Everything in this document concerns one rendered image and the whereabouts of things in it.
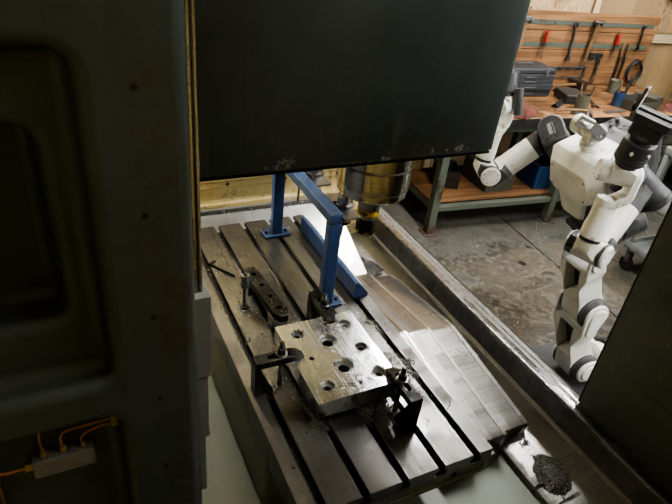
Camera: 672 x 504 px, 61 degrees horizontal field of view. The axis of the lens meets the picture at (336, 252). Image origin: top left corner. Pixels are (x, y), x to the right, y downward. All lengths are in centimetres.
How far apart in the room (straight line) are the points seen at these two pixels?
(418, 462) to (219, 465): 59
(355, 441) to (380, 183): 62
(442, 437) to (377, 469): 20
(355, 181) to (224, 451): 91
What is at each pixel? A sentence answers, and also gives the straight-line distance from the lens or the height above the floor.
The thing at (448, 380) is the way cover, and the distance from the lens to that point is 186.
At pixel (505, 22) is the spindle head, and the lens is 115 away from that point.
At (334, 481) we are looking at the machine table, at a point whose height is 90.
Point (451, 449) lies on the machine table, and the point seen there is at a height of 90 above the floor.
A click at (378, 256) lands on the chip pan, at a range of 250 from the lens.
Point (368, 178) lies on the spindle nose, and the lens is 117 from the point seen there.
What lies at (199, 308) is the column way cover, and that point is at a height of 140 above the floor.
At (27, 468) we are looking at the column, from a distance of 101.
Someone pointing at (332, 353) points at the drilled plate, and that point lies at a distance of 148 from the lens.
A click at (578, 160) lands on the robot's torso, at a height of 131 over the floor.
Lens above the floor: 199
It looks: 32 degrees down
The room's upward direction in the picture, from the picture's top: 7 degrees clockwise
